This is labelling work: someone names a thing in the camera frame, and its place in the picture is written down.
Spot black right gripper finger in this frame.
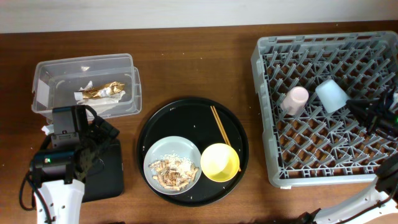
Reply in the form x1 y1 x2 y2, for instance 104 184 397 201
349 107 375 124
346 99 378 108

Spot white tissue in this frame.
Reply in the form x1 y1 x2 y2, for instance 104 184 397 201
76 90 126 113

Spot light blue plastic cup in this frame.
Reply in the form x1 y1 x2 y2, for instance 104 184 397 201
315 79 350 113

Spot gold coffee sachet wrapper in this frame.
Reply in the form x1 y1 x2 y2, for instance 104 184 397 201
74 81 125 101

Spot pink plastic cup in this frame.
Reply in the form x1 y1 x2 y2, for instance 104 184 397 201
280 86 309 115

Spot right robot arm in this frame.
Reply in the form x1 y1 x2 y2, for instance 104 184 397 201
293 91 397 223

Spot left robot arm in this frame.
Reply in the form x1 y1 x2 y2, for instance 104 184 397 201
24 105 124 223

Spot clear plastic waste container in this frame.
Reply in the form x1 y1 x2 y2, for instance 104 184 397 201
31 54 142 124

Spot grey dishwasher rack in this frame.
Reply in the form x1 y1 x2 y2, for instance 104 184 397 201
251 31 397 188

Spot black rectangular bin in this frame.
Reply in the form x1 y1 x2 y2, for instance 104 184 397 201
82 139 124 203

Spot grey plate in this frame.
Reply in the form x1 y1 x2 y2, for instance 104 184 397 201
142 136 201 195

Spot food scraps with rice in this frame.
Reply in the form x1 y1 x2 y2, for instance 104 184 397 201
149 154 200 192

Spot round black serving tray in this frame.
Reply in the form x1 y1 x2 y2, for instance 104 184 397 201
137 97 249 207

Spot wooden chopstick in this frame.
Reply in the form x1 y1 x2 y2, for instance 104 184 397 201
210 106 231 146
210 106 241 174

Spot yellow plastic bowl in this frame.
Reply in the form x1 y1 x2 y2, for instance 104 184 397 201
200 143 241 182

